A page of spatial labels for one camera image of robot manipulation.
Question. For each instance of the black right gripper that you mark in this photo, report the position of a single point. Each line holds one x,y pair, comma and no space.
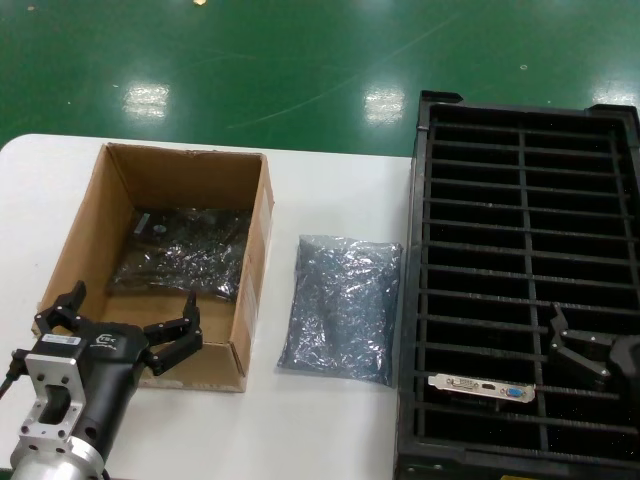
627,355

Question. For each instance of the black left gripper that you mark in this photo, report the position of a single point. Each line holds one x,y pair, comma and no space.
110,380

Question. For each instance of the black graphics card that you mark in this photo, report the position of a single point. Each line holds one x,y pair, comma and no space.
465,384

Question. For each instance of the grey antistatic bag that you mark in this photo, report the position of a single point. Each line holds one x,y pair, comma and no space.
345,310

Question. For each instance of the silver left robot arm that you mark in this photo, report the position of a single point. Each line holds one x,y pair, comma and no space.
50,460

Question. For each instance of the bagged graphics card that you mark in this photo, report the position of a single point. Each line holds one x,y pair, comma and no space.
190,260

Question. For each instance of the brown cardboard box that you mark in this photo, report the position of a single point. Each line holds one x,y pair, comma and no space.
150,175

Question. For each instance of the black slotted divider crate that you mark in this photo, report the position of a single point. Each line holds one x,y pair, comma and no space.
422,175

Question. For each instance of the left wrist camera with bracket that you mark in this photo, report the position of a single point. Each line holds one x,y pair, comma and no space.
55,370

